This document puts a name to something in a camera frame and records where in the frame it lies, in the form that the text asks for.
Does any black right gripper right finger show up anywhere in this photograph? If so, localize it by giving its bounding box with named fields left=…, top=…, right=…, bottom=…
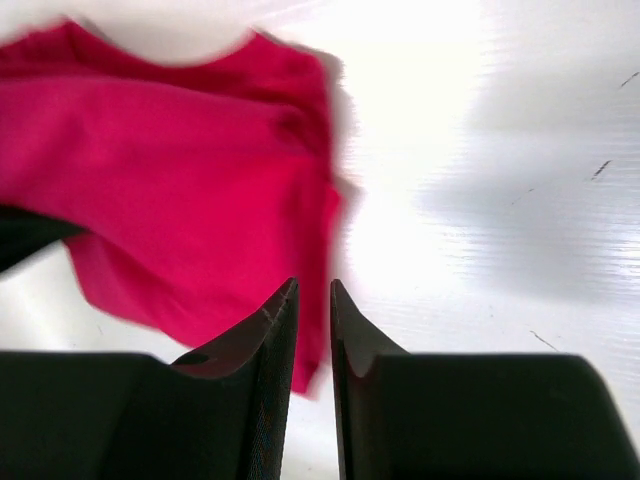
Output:
left=330, top=280, right=639, bottom=479

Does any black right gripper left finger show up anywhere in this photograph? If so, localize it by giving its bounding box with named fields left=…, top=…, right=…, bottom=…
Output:
left=1, top=280, right=299, bottom=479

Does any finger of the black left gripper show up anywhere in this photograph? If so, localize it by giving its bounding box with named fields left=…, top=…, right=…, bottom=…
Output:
left=1, top=205, right=88, bottom=273

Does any pink t-shirt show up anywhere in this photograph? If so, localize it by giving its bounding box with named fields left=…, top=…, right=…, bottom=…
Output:
left=1, top=22, right=340, bottom=394

